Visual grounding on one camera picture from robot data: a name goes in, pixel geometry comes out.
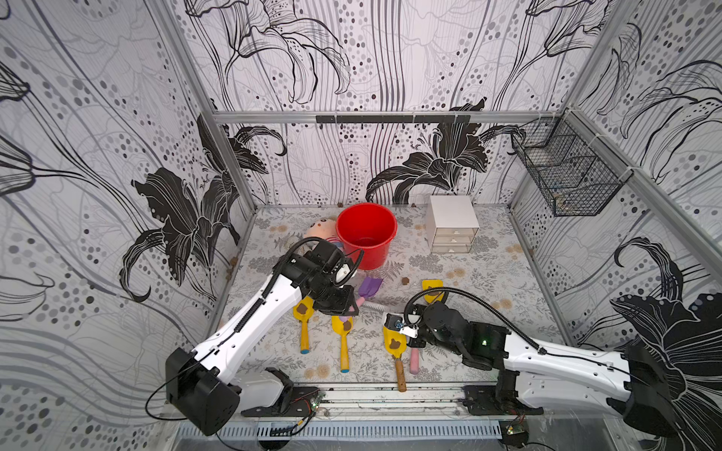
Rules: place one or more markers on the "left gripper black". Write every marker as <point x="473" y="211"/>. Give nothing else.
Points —
<point x="340" y="305"/>

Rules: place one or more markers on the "purple trowel pink handle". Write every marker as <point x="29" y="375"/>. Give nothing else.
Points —
<point x="414" y="364"/>
<point x="368" y="289"/>

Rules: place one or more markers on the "green cleaning brush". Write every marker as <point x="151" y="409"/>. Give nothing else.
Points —
<point x="382" y="308"/>

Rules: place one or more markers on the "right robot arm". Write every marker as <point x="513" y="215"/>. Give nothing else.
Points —
<point x="539" y="375"/>

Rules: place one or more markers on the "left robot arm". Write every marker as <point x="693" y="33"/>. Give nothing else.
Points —
<point x="200" y="383"/>

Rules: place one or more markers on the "yellow trowel right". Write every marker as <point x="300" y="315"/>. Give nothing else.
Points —
<point x="433" y="295"/>

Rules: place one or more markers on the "yellow trowel far left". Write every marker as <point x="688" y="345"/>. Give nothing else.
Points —
<point x="303" y="312"/>

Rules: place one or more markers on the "yellow trowel blue tip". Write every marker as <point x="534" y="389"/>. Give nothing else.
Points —
<point x="342" y="327"/>

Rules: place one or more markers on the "red plastic bucket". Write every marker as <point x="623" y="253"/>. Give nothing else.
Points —
<point x="366" y="231"/>

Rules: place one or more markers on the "plush doll toy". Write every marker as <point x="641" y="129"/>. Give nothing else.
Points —
<point x="325" y="229"/>

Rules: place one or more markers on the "white mini drawer cabinet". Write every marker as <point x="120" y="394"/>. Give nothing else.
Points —
<point x="452" y="224"/>

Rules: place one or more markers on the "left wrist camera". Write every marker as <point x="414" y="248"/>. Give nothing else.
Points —
<point x="342" y="274"/>

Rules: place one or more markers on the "yellow trowel wooden handle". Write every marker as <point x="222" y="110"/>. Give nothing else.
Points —
<point x="395" y="344"/>

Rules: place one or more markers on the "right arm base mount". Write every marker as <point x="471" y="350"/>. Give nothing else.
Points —
<point x="484" y="400"/>

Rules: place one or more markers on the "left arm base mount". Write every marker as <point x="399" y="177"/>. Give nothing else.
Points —
<point x="296" y="402"/>

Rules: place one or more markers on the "black wire wall basket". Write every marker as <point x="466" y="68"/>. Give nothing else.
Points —
<point x="565" y="161"/>

